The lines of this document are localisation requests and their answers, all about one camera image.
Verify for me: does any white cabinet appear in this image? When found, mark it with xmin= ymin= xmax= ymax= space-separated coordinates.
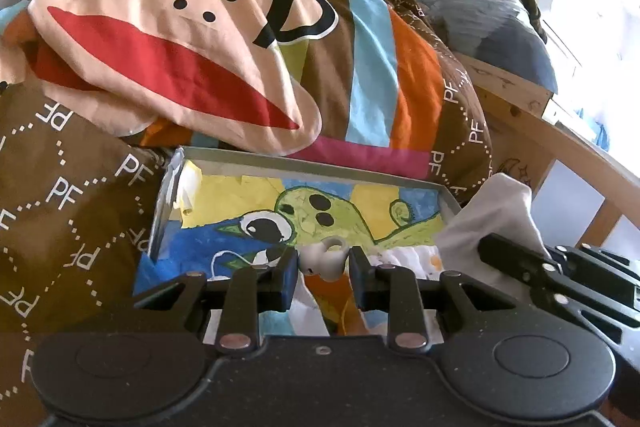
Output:
xmin=542 ymin=99 xmax=612 ymax=154

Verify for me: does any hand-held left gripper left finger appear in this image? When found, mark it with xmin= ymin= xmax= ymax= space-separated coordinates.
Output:
xmin=132 ymin=247 xmax=301 ymax=353

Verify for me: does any light grey cloth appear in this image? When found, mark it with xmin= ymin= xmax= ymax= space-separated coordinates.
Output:
xmin=439 ymin=173 xmax=551 ymax=289

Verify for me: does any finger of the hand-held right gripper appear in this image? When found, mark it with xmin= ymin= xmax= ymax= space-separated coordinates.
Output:
xmin=477 ymin=233 xmax=568 ymax=307

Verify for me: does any monkey print striped quilt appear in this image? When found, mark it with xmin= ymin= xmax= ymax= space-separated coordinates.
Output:
xmin=0 ymin=0 xmax=441 ymax=178

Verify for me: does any grey white earbud case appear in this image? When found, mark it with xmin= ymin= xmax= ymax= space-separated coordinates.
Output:
xmin=299 ymin=237 xmax=351 ymax=282

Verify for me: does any plastic bag of clothes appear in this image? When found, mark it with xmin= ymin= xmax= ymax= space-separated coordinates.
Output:
xmin=395 ymin=0 xmax=559 ymax=96

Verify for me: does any monkey face quilt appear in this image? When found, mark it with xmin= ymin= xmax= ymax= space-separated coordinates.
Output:
xmin=452 ymin=53 xmax=640 ymax=269

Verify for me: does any brown patterned pillow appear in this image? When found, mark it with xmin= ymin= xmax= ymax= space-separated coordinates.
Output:
xmin=377 ymin=0 xmax=494 ymax=204

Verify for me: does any grey tray with painted picture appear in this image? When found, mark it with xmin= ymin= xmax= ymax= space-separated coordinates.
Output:
xmin=132 ymin=146 xmax=463 ymax=338

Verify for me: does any orange cup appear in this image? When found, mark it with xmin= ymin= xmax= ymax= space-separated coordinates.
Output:
xmin=310 ymin=274 xmax=366 ymax=336

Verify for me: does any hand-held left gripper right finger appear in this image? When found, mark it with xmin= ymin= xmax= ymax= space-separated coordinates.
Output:
xmin=348 ymin=247 xmax=521 ymax=353

